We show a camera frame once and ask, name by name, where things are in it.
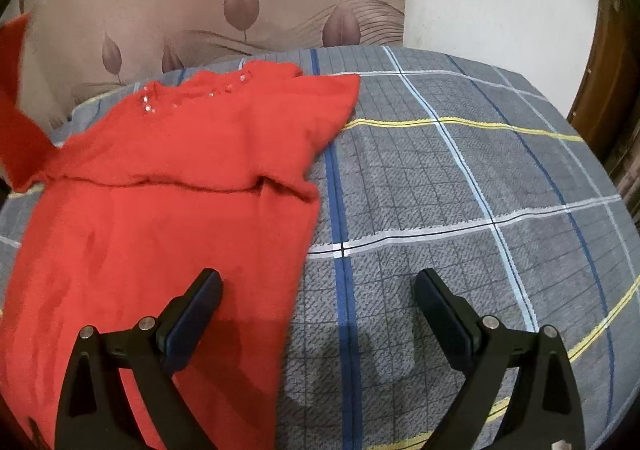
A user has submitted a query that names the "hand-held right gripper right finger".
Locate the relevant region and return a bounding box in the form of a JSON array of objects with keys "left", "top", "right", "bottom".
[{"left": 414, "top": 268, "right": 586, "bottom": 450}]

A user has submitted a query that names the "red knit sweater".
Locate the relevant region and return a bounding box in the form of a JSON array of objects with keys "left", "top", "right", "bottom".
[{"left": 0, "top": 12, "right": 362, "bottom": 450}]

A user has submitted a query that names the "beige leaf print curtain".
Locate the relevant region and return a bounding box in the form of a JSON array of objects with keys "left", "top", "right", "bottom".
[{"left": 15, "top": 0, "right": 406, "bottom": 131}]

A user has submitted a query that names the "grey plaid bed sheet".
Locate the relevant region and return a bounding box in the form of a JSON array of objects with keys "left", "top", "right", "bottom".
[{"left": 0, "top": 46, "right": 640, "bottom": 450}]

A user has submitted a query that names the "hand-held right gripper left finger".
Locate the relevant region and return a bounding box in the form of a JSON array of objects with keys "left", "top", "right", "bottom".
[{"left": 55, "top": 268, "right": 224, "bottom": 450}]

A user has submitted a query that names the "brown wooden door frame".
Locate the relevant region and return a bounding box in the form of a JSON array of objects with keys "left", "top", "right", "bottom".
[{"left": 566, "top": 0, "right": 640, "bottom": 181}]

